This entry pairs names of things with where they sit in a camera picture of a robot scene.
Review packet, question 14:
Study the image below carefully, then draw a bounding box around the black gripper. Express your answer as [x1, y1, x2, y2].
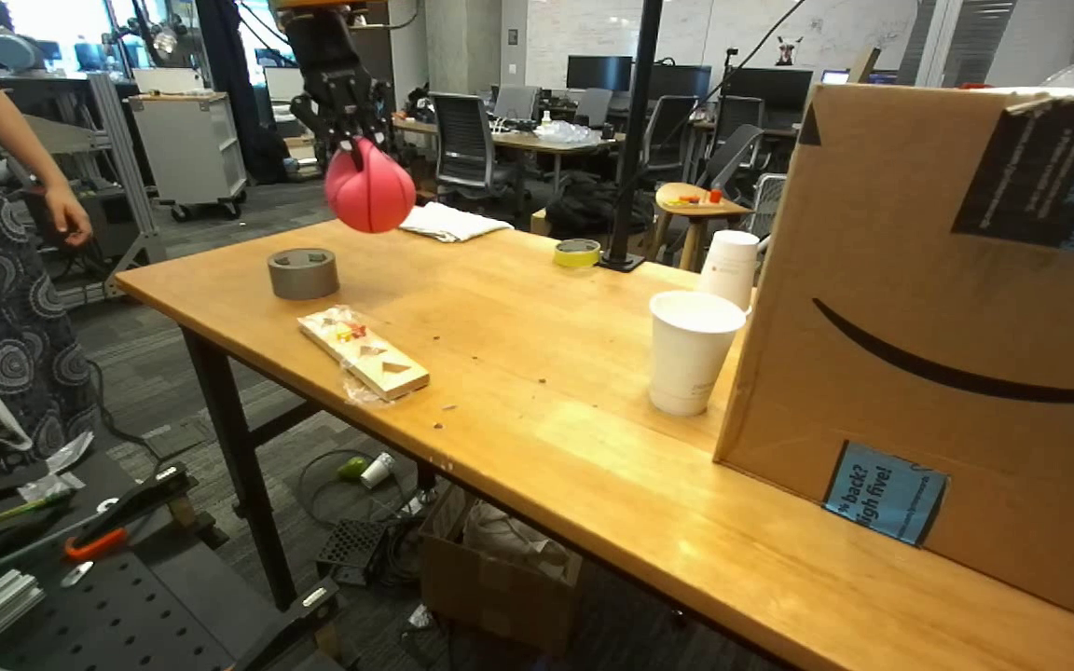
[280, 9, 396, 163]

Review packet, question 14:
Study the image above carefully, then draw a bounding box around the red mini basketball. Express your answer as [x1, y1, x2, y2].
[320, 137, 423, 239]

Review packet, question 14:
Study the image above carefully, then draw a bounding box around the person's bare forearm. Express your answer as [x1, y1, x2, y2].
[0, 87, 76, 197]

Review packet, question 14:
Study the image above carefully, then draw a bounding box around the grey masking tape roll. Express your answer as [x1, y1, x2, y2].
[266, 243, 344, 303]

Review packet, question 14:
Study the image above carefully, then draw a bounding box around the yellow-green tape roll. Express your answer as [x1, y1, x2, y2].
[551, 235, 605, 277]

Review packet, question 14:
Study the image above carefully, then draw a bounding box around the white paper cup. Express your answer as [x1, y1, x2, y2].
[647, 289, 749, 420]
[698, 229, 764, 312]

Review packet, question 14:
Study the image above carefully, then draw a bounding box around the person's bare hand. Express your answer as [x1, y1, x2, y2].
[41, 180, 97, 255]

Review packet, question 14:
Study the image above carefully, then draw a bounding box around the grey mesh office chair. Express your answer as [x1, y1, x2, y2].
[428, 88, 499, 193]

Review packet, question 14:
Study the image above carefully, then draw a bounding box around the white towel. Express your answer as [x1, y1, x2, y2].
[396, 197, 515, 245]

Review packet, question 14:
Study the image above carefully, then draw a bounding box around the grey rolling cart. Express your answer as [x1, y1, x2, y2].
[124, 87, 254, 223]

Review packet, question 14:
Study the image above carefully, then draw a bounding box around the round office table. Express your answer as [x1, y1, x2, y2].
[491, 115, 624, 190]

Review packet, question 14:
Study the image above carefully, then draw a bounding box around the wooden shape puzzle board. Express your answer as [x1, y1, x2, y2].
[294, 303, 433, 402]

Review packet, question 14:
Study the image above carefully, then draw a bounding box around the dark computer monitor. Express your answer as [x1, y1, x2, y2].
[564, 54, 638, 98]
[721, 64, 817, 127]

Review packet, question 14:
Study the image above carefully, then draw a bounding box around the black metal pole stand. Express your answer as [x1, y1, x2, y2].
[605, 0, 667, 277]

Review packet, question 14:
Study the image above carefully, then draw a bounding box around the dark office chair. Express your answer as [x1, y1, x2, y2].
[641, 88, 700, 180]

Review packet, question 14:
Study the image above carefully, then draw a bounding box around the small white roll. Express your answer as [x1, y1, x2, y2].
[358, 450, 399, 492]

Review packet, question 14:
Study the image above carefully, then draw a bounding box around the round wooden side table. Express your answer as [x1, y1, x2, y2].
[653, 180, 754, 277]

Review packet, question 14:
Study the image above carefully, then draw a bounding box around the open cardboard box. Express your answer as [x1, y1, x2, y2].
[419, 496, 591, 656]

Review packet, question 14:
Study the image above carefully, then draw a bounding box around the black perforated metal plate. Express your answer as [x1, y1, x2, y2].
[0, 543, 344, 671]

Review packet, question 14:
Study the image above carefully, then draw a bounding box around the large cardboard shipping box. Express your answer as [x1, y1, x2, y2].
[710, 79, 1074, 623]

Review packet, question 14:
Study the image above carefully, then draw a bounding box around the black metal table frame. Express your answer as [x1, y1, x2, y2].
[177, 325, 330, 613]

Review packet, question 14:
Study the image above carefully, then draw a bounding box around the orange handled tool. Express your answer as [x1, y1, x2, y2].
[59, 520, 138, 567]

